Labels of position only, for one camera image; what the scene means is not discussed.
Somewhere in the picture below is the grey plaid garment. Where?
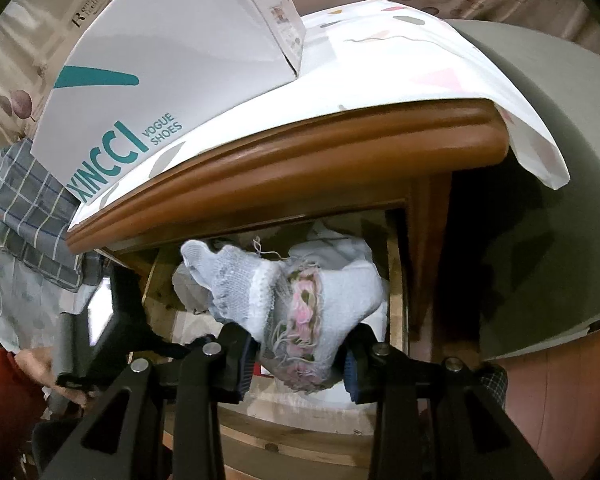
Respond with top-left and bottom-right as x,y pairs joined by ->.
0,139 -> 83,292

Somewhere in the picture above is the wooden nightstand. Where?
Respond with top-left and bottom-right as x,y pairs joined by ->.
68,99 -> 509,365

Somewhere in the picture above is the grey foam mattress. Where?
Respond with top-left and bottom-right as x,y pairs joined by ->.
454,20 -> 600,359

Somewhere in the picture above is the white XINCCI shoe box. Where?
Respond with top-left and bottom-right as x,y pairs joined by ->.
31,0 -> 306,203

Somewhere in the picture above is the white patterned bedsheet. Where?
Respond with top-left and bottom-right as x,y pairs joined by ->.
0,250 -> 96,352

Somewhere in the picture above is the white sock pink floral band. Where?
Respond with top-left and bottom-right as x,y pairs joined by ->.
181,240 -> 387,393

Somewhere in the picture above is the white patterned cloth cover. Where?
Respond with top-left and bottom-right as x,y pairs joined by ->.
66,0 -> 574,233

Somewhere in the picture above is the person left hand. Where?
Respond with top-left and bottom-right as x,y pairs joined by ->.
15,347 -> 91,408

